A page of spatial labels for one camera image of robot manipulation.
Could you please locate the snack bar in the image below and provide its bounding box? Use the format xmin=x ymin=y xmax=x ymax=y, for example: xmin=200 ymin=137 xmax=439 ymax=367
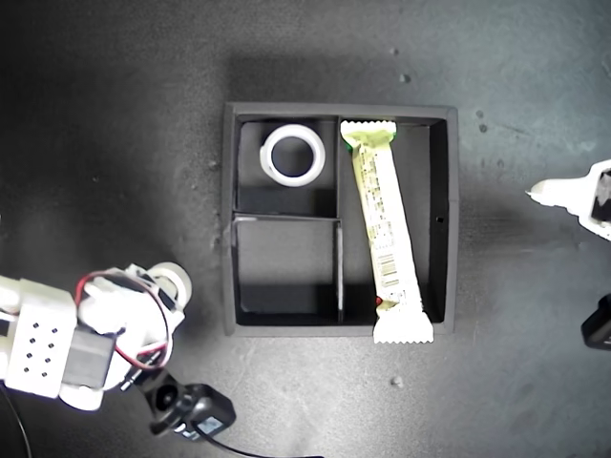
xmin=339 ymin=119 xmax=434 ymax=345

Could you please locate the black tray with wells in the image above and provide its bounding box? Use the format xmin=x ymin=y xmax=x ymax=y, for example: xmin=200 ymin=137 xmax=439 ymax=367
xmin=222 ymin=101 xmax=460 ymax=339

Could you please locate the thin black cable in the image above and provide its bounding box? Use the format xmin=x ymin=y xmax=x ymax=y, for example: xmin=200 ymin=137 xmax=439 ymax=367
xmin=0 ymin=381 xmax=33 ymax=458

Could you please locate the white tape roll green core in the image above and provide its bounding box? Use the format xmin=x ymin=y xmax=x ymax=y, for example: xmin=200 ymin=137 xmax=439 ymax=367
xmin=148 ymin=260 xmax=194 ymax=316

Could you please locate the black camera cable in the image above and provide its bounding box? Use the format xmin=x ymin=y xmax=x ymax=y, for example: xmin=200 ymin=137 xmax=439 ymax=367
xmin=202 ymin=433 xmax=326 ymax=458

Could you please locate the red arm wire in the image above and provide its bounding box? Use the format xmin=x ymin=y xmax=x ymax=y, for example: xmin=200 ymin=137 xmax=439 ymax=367
xmin=75 ymin=270 xmax=171 ymax=371

